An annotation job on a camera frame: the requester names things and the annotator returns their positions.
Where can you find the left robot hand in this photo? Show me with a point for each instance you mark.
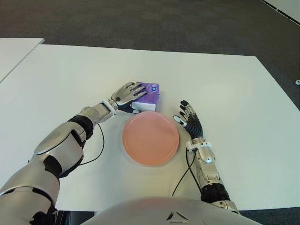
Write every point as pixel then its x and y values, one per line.
pixel 124 93

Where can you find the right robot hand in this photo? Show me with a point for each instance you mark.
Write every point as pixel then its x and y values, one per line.
pixel 194 126

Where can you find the purple tissue pack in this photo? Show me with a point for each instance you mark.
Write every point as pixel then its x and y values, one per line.
pixel 151 98

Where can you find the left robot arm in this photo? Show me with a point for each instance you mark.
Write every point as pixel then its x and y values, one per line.
pixel 61 140

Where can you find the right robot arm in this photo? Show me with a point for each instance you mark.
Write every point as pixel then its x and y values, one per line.
pixel 208 168

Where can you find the pink round plate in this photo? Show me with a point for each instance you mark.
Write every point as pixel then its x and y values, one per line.
pixel 150 138

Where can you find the grey robot torso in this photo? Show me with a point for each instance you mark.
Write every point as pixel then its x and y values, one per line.
pixel 164 211

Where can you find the small white floor object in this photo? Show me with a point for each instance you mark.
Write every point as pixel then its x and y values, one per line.
pixel 297 82

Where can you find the adjacent white table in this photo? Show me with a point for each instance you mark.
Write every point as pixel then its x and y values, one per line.
pixel 14 51

